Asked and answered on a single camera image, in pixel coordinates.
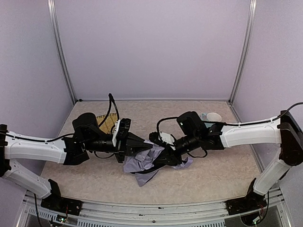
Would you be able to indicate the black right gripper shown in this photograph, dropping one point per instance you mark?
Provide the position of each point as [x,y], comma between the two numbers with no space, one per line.
[170,149]

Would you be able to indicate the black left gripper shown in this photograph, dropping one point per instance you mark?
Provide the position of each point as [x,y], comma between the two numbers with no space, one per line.
[128,145]

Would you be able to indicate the lilac folding umbrella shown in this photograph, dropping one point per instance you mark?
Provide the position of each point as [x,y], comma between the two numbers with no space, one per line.
[143,165]

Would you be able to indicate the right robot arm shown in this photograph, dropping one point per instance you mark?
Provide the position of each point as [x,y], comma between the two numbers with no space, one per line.
[282,130]

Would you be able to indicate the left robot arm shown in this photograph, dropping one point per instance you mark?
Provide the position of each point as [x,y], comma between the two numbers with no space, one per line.
[70,150]

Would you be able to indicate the woven bamboo tray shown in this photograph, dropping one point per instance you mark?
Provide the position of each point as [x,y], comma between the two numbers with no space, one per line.
[108,123]

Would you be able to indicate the light blue mug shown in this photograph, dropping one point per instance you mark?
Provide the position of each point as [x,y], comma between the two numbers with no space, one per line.
[211,117]

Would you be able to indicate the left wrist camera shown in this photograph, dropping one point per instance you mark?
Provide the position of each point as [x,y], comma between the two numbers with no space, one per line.
[122,128]

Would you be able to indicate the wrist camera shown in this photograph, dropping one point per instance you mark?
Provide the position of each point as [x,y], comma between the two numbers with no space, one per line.
[161,138]
[122,128]

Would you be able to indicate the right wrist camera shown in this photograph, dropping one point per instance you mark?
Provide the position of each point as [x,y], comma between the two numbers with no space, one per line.
[161,138]

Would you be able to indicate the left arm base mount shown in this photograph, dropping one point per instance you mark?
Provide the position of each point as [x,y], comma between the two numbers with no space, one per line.
[62,204]

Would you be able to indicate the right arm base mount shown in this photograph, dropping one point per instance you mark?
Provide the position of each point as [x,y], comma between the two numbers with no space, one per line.
[244,204]

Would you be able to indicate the aluminium front rail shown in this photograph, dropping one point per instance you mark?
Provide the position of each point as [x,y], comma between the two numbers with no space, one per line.
[105,214]

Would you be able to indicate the left aluminium corner post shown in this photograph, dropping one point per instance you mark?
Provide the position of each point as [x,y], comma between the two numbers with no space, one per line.
[60,51]

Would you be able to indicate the aluminium corner post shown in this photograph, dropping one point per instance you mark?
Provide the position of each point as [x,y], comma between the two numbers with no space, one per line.
[244,51]
[60,51]

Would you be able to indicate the right aluminium corner post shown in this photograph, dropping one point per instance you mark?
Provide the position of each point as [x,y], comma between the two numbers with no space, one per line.
[244,51]

